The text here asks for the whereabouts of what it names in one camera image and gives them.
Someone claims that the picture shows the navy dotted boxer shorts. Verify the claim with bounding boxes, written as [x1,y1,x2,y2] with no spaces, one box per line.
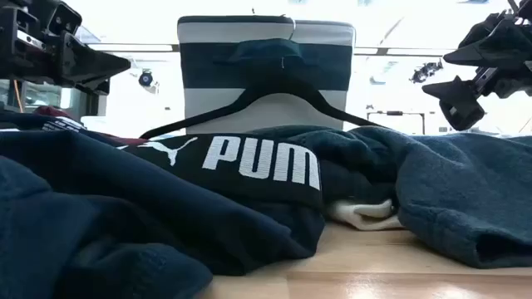
[249,124,532,270]

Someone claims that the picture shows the black background rack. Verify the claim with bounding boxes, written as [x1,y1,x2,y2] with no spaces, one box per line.
[366,110,427,135]

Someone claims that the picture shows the white cloth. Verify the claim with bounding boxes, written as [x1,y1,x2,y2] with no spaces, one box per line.
[326,198,404,233]

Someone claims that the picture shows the navy white striped fabric bin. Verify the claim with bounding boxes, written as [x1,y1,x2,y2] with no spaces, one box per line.
[176,15,357,136]

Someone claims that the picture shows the black Puma underwear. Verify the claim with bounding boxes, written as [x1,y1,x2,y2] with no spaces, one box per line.
[0,111,327,299]

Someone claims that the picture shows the black round background device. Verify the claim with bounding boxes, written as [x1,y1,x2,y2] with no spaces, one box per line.
[137,70,155,88]

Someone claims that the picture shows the black clothes hanger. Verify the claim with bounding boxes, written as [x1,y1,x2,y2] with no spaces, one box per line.
[139,72,386,140]

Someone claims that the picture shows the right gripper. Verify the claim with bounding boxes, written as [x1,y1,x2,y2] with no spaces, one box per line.
[421,17,532,132]

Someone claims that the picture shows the maroon cloth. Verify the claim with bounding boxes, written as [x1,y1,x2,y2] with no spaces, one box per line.
[34,105,147,147]

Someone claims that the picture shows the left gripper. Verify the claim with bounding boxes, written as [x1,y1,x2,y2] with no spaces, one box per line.
[0,0,132,96]

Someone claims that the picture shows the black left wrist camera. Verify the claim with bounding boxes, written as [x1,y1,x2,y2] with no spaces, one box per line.
[47,1,84,37]

